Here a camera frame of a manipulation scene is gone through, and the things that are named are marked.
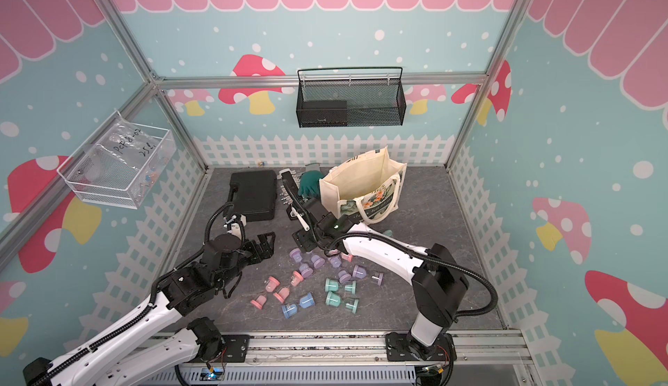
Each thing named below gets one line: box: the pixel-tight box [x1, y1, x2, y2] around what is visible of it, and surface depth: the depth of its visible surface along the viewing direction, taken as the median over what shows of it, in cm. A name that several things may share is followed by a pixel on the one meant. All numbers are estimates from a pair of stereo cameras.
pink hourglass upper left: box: [273, 270, 304, 299], surface depth 86 cm
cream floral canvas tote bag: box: [319, 146, 408, 225], surface depth 91 cm
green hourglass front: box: [325, 291, 360, 314], surface depth 82 cm
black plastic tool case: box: [229, 169, 278, 222], surface depth 111 cm
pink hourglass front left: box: [250, 278, 281, 311], surface depth 85 cm
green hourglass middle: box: [324, 278, 358, 295], surface depth 85 cm
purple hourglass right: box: [352, 264, 384, 287], surface depth 87 cm
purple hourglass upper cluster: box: [289, 247, 326, 279], surface depth 91 cm
